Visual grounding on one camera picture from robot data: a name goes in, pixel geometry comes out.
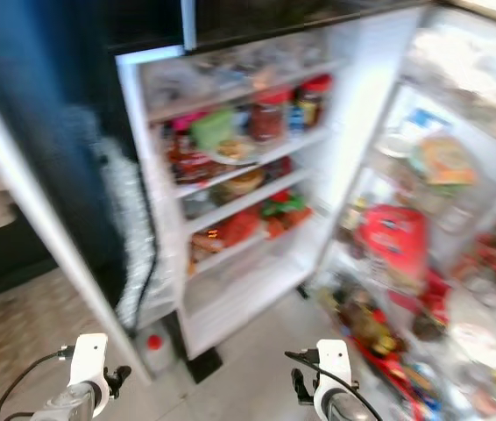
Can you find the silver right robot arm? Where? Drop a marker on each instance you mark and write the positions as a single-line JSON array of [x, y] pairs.
[[343, 410]]

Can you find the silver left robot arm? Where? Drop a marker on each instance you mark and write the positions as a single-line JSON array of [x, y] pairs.
[[64, 408]]

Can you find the white fridge door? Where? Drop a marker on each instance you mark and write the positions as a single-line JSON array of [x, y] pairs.
[[458, 228]]

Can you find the white fridge cabinet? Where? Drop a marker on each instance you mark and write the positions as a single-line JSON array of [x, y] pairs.
[[344, 114]]

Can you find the white bottle with red cap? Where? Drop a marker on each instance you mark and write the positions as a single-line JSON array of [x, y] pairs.
[[157, 351]]

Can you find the red vegetables pack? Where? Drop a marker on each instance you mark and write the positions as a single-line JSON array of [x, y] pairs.
[[226, 232]]

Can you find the red flat package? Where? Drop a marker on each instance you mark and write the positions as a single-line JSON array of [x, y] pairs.
[[395, 241]]

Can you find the red and green produce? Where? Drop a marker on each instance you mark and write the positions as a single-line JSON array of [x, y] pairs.
[[287, 213]]

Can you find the red sauce bottle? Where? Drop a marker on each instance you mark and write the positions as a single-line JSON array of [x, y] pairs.
[[185, 153]]

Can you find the green package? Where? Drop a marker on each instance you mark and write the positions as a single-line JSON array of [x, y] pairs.
[[213, 130]]

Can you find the orange snack bag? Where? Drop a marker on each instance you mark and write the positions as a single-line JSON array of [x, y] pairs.
[[445, 160]]

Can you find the dark jar with red lid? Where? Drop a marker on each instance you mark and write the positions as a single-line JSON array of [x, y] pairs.
[[314, 101]]

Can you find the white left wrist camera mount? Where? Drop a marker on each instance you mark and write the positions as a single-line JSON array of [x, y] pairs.
[[88, 360]]

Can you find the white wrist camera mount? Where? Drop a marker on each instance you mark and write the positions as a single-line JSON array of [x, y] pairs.
[[88, 360], [332, 365]]

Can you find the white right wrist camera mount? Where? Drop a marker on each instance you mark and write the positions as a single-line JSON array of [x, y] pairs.
[[332, 365]]

